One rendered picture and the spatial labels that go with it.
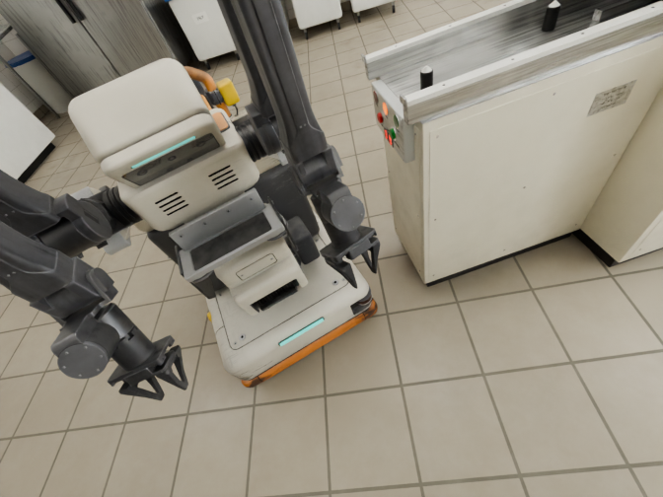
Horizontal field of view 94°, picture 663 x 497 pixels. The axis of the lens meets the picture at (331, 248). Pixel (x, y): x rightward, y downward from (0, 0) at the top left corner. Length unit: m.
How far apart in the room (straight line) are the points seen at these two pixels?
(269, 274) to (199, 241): 0.26
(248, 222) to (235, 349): 0.59
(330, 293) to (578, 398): 0.90
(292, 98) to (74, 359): 0.46
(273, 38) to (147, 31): 4.07
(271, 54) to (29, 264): 0.41
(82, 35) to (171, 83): 4.16
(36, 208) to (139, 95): 0.24
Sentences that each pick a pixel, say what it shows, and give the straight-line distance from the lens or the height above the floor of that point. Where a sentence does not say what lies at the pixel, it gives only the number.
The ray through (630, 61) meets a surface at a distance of 1.15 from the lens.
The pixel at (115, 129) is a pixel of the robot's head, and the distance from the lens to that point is 0.66.
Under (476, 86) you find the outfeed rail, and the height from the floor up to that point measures 0.88.
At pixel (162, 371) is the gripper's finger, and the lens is 0.63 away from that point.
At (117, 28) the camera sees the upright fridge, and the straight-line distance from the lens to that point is 4.60.
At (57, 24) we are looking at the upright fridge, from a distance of 4.87.
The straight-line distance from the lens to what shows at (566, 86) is 1.04.
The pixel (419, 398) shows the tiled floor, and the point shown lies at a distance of 1.31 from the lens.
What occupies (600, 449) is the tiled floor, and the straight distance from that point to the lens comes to 1.39.
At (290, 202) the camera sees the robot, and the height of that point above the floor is 0.53.
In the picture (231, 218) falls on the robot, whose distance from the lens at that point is 0.78.
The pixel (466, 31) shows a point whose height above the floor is 0.88.
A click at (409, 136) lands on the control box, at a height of 0.78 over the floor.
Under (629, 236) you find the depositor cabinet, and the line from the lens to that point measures 1.52.
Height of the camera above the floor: 1.28
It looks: 50 degrees down
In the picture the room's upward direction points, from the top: 21 degrees counter-clockwise
